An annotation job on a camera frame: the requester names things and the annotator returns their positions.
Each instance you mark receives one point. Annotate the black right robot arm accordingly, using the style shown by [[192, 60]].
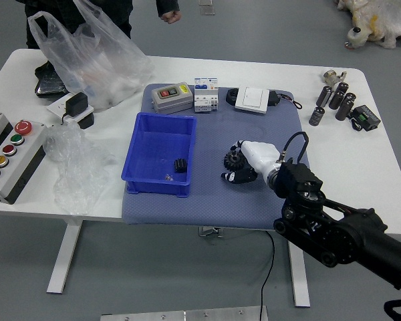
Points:
[[347, 234]]

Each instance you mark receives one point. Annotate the blue-grey fabric mat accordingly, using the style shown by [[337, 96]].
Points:
[[220, 204]]

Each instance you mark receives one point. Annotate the blue plastic box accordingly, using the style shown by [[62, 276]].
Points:
[[153, 147]]

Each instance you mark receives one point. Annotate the person's left forearm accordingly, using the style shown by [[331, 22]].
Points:
[[166, 6]]

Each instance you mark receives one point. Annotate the plastic-wrapped yellowish object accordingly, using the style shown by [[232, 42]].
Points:
[[381, 16]]

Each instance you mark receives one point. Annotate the silver metal fitting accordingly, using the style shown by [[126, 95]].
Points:
[[332, 77]]

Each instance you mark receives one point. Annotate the white circuit breaker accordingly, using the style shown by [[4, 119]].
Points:
[[206, 97]]

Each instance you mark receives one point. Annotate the metal floor cover plate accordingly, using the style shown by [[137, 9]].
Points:
[[206, 2], [208, 11]]

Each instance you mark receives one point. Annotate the person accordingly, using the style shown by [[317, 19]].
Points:
[[120, 13]]

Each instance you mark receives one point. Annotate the black power adapter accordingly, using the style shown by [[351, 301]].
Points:
[[76, 104]]

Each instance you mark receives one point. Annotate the big black gear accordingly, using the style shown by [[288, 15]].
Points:
[[231, 161]]

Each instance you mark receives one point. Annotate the black plastic tray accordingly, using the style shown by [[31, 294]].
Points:
[[48, 83]]

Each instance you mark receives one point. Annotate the small metal screws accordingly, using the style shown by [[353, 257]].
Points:
[[167, 177]]

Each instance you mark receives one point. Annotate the grey metal plate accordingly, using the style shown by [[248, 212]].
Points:
[[187, 315]]

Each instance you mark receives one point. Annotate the metal bracket under table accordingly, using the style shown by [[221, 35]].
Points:
[[211, 231]]

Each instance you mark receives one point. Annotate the grey coloured-button control box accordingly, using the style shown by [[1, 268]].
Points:
[[10, 167]]

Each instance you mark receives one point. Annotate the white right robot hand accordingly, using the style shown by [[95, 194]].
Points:
[[259, 155]]

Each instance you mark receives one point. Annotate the black module with green terminal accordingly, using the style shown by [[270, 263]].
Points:
[[366, 117]]

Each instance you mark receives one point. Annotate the small black block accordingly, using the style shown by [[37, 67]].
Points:
[[86, 121]]

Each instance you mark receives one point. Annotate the white table leg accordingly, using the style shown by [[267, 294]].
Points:
[[299, 267], [65, 257]]

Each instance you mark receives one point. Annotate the white wall switch panel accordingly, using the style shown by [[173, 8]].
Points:
[[251, 99]]

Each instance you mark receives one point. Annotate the black cylindrical capacitor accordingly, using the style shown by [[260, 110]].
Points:
[[350, 99], [343, 110], [324, 96], [336, 100], [316, 116], [342, 87]]

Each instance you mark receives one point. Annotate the grey push-button switch box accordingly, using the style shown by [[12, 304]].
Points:
[[171, 97]]

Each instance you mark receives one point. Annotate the small black gear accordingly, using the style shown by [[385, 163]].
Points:
[[179, 166]]

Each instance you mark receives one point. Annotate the white socket plate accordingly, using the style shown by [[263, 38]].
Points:
[[57, 107]]

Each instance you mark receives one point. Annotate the person's left hand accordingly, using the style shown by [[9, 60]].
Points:
[[171, 17]]

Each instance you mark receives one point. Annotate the large clear plastic bag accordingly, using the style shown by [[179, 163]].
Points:
[[97, 63]]

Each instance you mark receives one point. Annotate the crumpled clear plastic wrap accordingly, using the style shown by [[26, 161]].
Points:
[[77, 167]]

